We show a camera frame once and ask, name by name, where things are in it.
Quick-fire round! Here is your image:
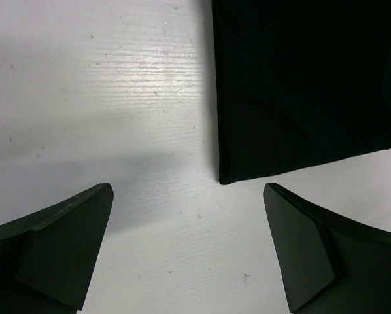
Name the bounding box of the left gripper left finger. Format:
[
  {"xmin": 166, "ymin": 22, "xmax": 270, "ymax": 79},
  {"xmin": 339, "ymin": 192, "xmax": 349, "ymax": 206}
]
[{"xmin": 0, "ymin": 183, "xmax": 114, "ymax": 313}]

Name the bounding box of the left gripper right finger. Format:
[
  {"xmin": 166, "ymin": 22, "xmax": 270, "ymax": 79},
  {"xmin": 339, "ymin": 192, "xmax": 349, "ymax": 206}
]
[{"xmin": 263, "ymin": 183, "xmax": 391, "ymax": 313}]

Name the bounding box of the black garment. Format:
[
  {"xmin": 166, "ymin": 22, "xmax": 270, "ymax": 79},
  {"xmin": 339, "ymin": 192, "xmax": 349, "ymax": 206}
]
[{"xmin": 212, "ymin": 1, "xmax": 391, "ymax": 185}]

